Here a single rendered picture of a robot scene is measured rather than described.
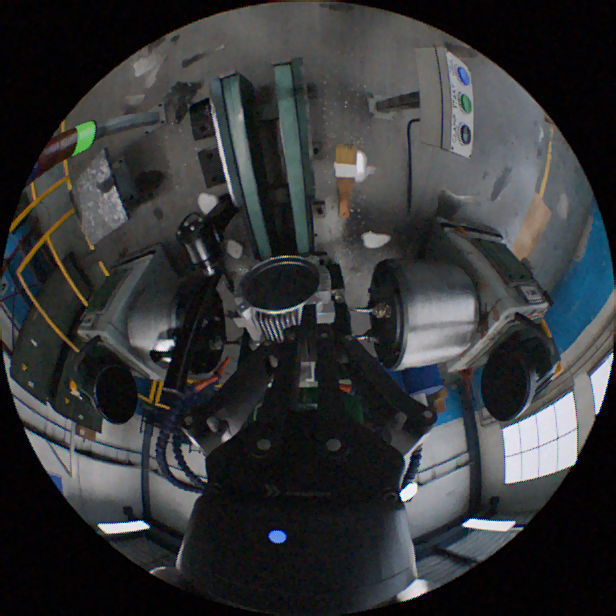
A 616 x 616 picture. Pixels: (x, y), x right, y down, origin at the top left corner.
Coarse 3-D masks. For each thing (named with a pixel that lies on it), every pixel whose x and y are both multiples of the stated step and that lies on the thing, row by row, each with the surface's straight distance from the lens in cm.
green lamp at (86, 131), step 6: (78, 126) 47; (84, 126) 46; (90, 126) 47; (78, 132) 45; (84, 132) 46; (90, 132) 46; (78, 138) 45; (84, 138) 46; (90, 138) 46; (78, 144) 45; (84, 144) 46; (90, 144) 48; (78, 150) 46
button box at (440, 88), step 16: (416, 48) 34; (432, 48) 33; (416, 64) 33; (432, 64) 32; (448, 64) 31; (432, 80) 31; (448, 80) 30; (432, 96) 30; (448, 96) 29; (432, 112) 30; (448, 112) 28; (464, 112) 31; (432, 128) 29; (448, 128) 28; (432, 144) 29; (448, 144) 28; (464, 144) 31
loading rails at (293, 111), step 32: (288, 64) 42; (224, 96) 42; (288, 96) 39; (224, 128) 40; (256, 128) 48; (288, 128) 38; (224, 160) 39; (256, 160) 43; (288, 160) 38; (256, 192) 41; (288, 192) 47; (256, 224) 43; (256, 256) 46; (320, 256) 59
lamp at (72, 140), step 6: (66, 132) 45; (72, 132) 45; (60, 138) 43; (66, 138) 44; (72, 138) 44; (60, 144) 43; (66, 144) 43; (72, 144) 44; (60, 150) 43; (66, 150) 44; (72, 150) 45; (60, 156) 43; (66, 156) 45; (60, 162) 45
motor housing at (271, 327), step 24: (264, 264) 44; (288, 264) 45; (312, 264) 41; (240, 288) 40; (264, 288) 47; (288, 288) 50; (312, 288) 46; (264, 312) 34; (288, 312) 33; (264, 336) 38
